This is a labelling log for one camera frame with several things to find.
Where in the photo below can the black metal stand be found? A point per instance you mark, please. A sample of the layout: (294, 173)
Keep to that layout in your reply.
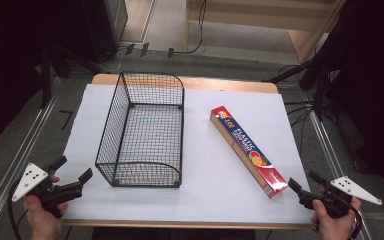
(45, 80)
(319, 90)

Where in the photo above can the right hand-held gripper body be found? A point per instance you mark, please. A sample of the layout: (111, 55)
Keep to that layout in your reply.
(336, 203)

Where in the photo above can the dark curtain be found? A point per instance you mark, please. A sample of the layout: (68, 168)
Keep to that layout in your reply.
(10, 66)
(376, 83)

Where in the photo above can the red plastic wrap box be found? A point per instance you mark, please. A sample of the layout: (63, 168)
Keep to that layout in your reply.
(243, 143)

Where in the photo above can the person's right hand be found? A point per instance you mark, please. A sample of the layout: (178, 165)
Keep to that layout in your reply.
(333, 230)

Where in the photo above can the white paper sheet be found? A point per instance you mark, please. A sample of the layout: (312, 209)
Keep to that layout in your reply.
(206, 173)

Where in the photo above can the person's left hand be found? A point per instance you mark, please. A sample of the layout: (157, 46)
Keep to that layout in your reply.
(43, 223)

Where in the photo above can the light wooden shelf unit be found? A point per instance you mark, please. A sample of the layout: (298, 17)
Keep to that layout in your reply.
(256, 15)

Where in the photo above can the silver metal floor rail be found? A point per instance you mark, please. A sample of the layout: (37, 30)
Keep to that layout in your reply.
(328, 150)
(20, 160)

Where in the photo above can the black cabinet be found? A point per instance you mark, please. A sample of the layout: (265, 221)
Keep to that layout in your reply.
(108, 26)

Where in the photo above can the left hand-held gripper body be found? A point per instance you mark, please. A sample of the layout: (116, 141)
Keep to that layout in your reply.
(30, 180)

